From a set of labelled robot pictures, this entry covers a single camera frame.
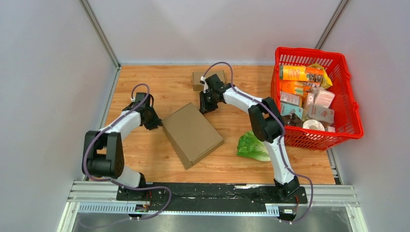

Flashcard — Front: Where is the brown cardboard box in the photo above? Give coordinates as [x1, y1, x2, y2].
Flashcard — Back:
[192, 70, 227, 91]

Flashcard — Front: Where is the brown cardboard sheet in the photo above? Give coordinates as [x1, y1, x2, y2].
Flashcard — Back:
[162, 103, 224, 170]

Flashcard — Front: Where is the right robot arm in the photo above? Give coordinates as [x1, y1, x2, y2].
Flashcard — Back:
[199, 74, 300, 203]

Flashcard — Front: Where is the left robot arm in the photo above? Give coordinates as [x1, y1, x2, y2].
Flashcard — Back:
[82, 92, 162, 201]

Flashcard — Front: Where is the teal box package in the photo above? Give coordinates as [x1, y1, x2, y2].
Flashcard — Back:
[280, 102, 303, 119]

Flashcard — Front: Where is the green lettuce head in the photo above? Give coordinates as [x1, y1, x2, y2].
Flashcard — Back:
[236, 130, 270, 162]

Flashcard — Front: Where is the brown chocolate package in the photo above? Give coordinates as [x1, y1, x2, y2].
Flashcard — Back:
[281, 113, 304, 128]

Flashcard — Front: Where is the orange sponge pack lower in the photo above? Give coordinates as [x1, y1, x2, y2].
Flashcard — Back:
[279, 80, 305, 96]

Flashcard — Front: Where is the white tape roll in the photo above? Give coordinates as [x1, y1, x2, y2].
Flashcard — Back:
[302, 119, 325, 131]

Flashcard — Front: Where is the pink white package lower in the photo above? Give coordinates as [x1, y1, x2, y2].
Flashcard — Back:
[304, 104, 335, 125]

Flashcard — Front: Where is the pink snack package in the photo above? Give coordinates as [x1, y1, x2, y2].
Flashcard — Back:
[314, 89, 336, 108]

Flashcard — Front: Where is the yellow snack bag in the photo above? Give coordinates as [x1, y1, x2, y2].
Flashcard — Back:
[309, 63, 333, 89]

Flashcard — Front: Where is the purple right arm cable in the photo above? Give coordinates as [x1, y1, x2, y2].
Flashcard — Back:
[202, 61, 315, 224]

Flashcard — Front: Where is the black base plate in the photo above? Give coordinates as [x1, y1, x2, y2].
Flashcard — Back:
[116, 182, 309, 213]

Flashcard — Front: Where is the aluminium frame post left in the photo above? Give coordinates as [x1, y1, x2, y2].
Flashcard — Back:
[79, 0, 121, 70]

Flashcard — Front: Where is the aluminium frame post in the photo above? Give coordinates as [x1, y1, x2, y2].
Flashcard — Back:
[79, 0, 121, 70]
[315, 0, 350, 50]

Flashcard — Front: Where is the aluminium frame post right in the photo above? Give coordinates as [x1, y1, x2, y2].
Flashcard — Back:
[315, 0, 350, 50]

